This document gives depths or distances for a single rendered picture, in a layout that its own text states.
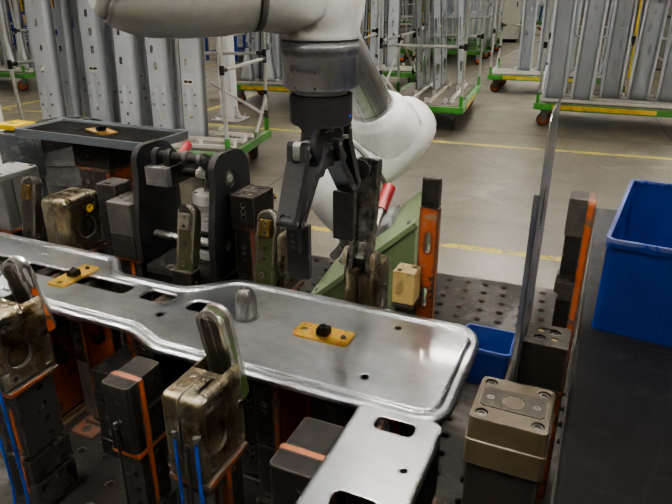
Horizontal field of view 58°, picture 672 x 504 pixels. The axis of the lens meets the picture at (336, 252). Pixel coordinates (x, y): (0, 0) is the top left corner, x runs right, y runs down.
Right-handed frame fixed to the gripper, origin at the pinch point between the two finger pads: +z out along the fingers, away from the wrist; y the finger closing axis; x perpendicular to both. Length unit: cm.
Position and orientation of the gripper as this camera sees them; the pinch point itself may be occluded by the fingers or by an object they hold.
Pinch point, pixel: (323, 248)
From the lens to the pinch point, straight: 79.7
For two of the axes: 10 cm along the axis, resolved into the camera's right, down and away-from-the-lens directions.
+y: -4.1, 3.6, -8.4
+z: 0.1, 9.2, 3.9
